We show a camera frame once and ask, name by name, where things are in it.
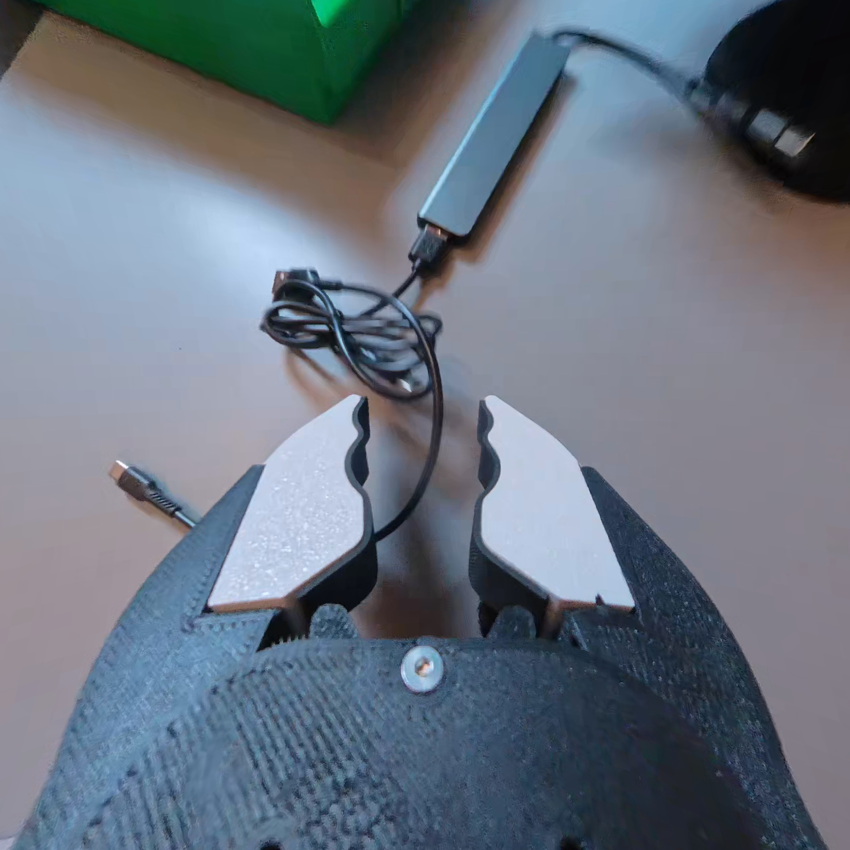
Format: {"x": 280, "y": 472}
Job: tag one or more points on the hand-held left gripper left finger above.
{"x": 292, "y": 524}

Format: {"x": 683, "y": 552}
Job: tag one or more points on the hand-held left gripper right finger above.
{"x": 544, "y": 524}

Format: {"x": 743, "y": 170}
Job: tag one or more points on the grey slim usb hub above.
{"x": 491, "y": 133}

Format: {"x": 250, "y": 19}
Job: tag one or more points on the green plastic storage bin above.
{"x": 232, "y": 46}

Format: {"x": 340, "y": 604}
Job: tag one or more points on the black wrist rest pad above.
{"x": 797, "y": 53}

